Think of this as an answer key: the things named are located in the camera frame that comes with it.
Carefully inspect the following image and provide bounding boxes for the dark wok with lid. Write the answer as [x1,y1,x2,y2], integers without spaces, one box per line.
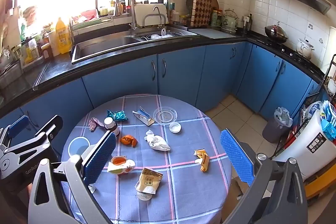
[264,21,289,44]

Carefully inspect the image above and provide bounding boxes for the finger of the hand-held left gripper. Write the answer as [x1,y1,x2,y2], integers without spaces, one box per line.
[0,115,29,151]
[5,115,63,159]

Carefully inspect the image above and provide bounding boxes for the pale green kettle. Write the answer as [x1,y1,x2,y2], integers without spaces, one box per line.
[222,9,239,30]

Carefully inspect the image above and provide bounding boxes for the teal foil wrapper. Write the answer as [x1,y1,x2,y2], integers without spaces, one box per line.
[106,109,128,122]

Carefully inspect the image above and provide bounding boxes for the orange crumpled wrapper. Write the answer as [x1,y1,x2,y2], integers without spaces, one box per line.
[120,135,138,148]

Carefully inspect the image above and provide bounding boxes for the checkered wooden cutting board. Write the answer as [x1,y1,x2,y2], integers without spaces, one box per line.
[191,0,214,28]

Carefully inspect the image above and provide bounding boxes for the white flat round lid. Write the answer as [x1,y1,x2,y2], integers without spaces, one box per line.
[137,191,153,201]

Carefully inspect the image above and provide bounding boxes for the blue plaid tablecloth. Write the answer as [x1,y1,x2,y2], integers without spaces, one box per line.
[61,94,233,224]

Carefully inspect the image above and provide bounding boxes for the white blue printed bag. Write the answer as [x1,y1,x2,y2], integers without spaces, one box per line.
[306,101,323,118]

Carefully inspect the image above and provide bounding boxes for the stainless steel sink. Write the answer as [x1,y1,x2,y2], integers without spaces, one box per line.
[71,26,198,64]

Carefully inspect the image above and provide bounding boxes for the white crumpled tissue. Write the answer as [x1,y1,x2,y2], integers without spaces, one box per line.
[144,130,171,152]

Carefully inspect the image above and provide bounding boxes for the grey trash bin with bag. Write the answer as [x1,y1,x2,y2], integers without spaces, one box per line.
[262,107,293,144]

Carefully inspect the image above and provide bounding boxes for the yellow snack wrapper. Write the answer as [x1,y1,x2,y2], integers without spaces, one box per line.
[194,149,210,172]

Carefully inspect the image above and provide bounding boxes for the tall steel faucet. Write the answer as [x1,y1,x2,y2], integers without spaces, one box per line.
[115,0,143,35]

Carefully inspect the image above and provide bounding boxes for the white round cap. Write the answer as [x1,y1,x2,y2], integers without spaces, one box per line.
[169,122,182,134]

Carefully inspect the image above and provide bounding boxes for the brown bottle white cap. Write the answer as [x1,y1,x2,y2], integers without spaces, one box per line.
[104,117,120,137]

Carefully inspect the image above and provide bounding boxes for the white cup orange contents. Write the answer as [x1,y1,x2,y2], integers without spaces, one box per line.
[107,155,136,175]

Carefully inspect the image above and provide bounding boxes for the blue lower cabinets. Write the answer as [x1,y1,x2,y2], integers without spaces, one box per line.
[0,42,328,151]

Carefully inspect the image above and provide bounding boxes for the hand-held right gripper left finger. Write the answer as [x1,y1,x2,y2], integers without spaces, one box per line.
[28,132,117,224]

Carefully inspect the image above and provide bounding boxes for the black countertop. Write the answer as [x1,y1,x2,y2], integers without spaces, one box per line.
[0,27,326,114]

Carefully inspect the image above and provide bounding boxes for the grey cutting mat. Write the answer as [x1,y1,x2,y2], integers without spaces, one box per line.
[189,28,236,39]

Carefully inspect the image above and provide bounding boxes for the blue wipes packet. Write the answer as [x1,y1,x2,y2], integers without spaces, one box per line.
[320,119,336,140]

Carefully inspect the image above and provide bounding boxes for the yellow detergent bottle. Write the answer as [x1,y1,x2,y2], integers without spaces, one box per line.
[55,17,73,55]

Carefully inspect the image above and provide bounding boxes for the white cylindrical appliance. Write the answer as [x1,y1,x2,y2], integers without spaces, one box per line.
[273,109,336,181]

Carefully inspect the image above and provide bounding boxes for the white ceramic pot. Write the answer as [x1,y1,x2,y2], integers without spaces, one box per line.
[296,38,315,60]

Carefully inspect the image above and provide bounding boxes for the pink crumpled wrapper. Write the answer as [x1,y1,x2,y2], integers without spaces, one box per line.
[88,117,105,131]

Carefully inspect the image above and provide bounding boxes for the small steel faucet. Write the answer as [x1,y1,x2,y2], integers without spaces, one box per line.
[153,6,164,29]

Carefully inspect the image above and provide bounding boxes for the brown cardboard box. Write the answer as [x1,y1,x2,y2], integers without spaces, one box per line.
[222,177,250,222]

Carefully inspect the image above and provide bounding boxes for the cream snack pouch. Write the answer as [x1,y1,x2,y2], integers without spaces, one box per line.
[135,167,164,195]

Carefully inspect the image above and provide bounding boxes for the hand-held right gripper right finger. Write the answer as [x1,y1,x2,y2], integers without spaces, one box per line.
[220,128,309,224]

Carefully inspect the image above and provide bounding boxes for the white cup blue rim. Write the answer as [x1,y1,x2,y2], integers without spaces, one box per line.
[68,136,91,159]

